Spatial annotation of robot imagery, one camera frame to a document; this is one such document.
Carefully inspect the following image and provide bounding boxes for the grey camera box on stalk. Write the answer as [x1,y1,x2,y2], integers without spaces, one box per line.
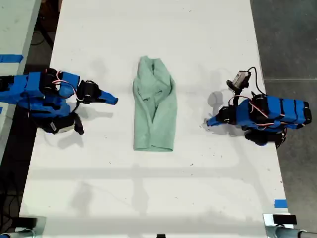
[227,70,251,90]

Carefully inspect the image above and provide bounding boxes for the long blue tape strip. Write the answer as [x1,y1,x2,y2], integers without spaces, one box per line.
[0,54,24,63]

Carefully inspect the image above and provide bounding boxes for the metal bracket with black box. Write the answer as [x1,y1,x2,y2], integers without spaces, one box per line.
[263,213,298,228]
[17,216,47,234]

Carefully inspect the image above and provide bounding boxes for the pale green T-shirt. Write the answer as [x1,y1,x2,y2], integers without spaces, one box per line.
[133,56,178,152]

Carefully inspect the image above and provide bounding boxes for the grey metal pipe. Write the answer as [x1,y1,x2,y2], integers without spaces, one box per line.
[0,230,37,238]
[266,227,317,238]

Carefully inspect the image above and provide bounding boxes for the black and white camera box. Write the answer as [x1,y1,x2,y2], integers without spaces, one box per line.
[42,113,85,136]

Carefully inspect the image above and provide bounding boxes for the black camera stalk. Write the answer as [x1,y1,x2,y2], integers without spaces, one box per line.
[232,86,243,106]

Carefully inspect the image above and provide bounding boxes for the white side table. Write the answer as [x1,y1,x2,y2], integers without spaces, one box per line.
[0,0,42,156]

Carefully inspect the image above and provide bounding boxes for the black camera cable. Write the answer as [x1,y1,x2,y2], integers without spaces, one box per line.
[247,66,267,97]

